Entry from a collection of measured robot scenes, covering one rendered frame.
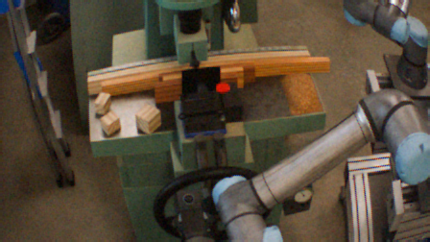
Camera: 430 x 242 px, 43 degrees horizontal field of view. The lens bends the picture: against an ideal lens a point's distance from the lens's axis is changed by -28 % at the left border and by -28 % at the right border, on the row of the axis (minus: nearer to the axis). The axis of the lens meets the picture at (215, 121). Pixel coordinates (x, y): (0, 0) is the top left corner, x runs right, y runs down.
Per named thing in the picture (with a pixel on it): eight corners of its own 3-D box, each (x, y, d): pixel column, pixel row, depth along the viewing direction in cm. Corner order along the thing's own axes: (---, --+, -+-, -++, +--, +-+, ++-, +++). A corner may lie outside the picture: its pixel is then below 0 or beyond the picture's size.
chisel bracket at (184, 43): (179, 70, 171) (178, 43, 165) (174, 36, 181) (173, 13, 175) (210, 66, 172) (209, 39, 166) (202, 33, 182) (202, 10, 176)
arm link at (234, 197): (392, 59, 126) (197, 182, 134) (412, 91, 118) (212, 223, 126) (402, 89, 134) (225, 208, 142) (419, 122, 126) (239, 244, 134)
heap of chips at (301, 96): (292, 114, 172) (292, 104, 169) (278, 77, 182) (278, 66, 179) (322, 110, 173) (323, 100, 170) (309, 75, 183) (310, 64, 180)
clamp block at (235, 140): (181, 171, 164) (179, 143, 158) (174, 129, 174) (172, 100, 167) (247, 162, 165) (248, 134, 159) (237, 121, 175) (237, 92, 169)
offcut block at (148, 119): (148, 116, 172) (146, 103, 169) (161, 124, 170) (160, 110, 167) (136, 127, 170) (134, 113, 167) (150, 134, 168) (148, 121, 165)
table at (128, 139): (95, 184, 164) (90, 169, 160) (90, 103, 186) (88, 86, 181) (333, 156, 170) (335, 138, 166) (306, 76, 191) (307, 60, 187)
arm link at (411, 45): (422, 69, 184) (426, 39, 175) (395, 52, 190) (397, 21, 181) (429, 54, 191) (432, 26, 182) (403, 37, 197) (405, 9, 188)
